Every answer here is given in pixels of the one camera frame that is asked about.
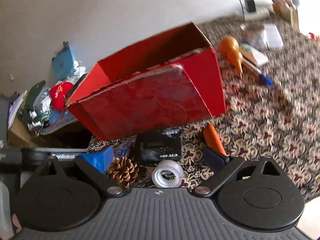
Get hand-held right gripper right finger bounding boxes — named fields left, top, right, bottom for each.
left=191, top=147, right=288, bottom=198

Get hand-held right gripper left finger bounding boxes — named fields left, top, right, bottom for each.
left=32, top=146, right=127, bottom=198

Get orange-handled pliers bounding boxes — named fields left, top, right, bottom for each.
left=202, top=124, right=228, bottom=157

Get black rectangular device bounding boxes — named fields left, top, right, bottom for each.
left=135, top=126, right=183, bottom=163

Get red cardboard box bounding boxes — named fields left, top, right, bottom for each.
left=65, top=21, right=227, bottom=142

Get clear plastic bag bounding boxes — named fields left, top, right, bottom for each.
left=240, top=22, right=268, bottom=50

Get blue patterned packet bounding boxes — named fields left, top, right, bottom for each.
left=114, top=140, right=133, bottom=159

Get brown pine cone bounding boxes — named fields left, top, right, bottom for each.
left=107, top=156, right=140, bottom=188

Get small clear tape roll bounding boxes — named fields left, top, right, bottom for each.
left=152, top=161, right=184, bottom=188

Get blue-capped pen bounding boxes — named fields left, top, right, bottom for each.
left=241, top=57, right=273, bottom=87

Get blue bag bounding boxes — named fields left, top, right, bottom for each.
left=51, top=42, right=80, bottom=80

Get white tube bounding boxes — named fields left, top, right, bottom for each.
left=239, top=42, right=269, bottom=67

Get orange gourd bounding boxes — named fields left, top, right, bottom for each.
left=219, top=35, right=244, bottom=79

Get white card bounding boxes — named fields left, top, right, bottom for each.
left=265, top=24, right=284, bottom=49

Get white power strip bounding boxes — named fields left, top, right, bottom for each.
left=235, top=1, right=272, bottom=22

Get black charger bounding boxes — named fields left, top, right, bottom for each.
left=244, top=0, right=257, bottom=13

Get wooden box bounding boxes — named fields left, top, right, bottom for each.
left=274, top=0, right=300, bottom=30

